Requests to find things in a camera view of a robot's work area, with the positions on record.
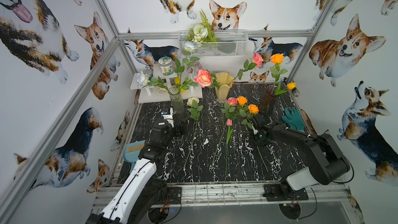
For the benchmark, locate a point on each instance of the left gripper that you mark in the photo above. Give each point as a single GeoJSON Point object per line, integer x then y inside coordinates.
{"type": "Point", "coordinates": [175, 126]}

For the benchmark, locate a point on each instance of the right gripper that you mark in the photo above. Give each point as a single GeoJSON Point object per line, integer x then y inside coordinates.
{"type": "Point", "coordinates": [255, 132]}

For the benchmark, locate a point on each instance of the pink tulip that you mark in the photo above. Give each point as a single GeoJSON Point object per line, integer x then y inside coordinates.
{"type": "Point", "coordinates": [229, 134]}

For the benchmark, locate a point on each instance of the orange tulip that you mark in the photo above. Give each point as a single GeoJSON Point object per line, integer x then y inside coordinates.
{"type": "Point", "coordinates": [291, 85]}

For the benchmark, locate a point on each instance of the pink rose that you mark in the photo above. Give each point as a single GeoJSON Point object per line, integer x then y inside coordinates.
{"type": "Point", "coordinates": [205, 79]}
{"type": "Point", "coordinates": [256, 61]}
{"type": "Point", "coordinates": [228, 109]}

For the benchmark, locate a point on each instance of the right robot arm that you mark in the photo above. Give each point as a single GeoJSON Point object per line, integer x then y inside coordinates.
{"type": "Point", "coordinates": [325, 161]}

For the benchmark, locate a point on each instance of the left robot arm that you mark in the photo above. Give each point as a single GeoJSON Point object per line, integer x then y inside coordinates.
{"type": "Point", "coordinates": [142, 189]}

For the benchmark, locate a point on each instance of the dark red glass vase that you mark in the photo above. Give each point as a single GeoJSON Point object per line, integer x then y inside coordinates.
{"type": "Point", "coordinates": [267, 104]}

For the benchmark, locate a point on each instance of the teal rubber glove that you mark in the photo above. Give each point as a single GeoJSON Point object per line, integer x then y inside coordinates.
{"type": "Point", "coordinates": [293, 118]}

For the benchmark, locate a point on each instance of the clear ribbed glass vase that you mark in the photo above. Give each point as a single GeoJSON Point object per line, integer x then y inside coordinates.
{"type": "Point", "coordinates": [176, 100]}

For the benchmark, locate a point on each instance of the white tiered shelf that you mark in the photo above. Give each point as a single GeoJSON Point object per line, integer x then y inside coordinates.
{"type": "Point", "coordinates": [152, 94]}

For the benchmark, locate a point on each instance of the yellow bottle under shelf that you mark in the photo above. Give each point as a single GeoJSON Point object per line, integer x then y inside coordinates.
{"type": "Point", "coordinates": [177, 82]}

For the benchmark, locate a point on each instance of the blue label tin can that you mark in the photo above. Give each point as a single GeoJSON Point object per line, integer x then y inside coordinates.
{"type": "Point", "coordinates": [149, 76]}

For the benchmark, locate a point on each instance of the yellow fluted vase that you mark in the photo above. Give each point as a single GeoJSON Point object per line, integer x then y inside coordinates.
{"type": "Point", "coordinates": [226, 82]}

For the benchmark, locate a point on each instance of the clear jar green lid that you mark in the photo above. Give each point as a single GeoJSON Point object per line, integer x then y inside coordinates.
{"type": "Point", "coordinates": [166, 66]}

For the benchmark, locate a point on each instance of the small purple flower pot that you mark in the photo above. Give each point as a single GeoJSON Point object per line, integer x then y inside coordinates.
{"type": "Point", "coordinates": [195, 68]}

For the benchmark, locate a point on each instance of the green fern white flower bouquet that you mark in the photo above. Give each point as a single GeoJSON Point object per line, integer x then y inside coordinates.
{"type": "Point", "coordinates": [201, 33]}

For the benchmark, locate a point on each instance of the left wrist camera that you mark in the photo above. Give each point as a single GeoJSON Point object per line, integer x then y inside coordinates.
{"type": "Point", "coordinates": [167, 114]}

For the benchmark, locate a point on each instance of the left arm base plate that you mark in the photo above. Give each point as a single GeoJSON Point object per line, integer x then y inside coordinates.
{"type": "Point", "coordinates": [169, 196]}

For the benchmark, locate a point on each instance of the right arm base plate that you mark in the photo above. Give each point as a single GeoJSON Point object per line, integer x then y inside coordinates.
{"type": "Point", "coordinates": [283, 192]}

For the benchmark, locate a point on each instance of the white wire wall basket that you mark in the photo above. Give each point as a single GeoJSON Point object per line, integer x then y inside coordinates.
{"type": "Point", "coordinates": [230, 44]}

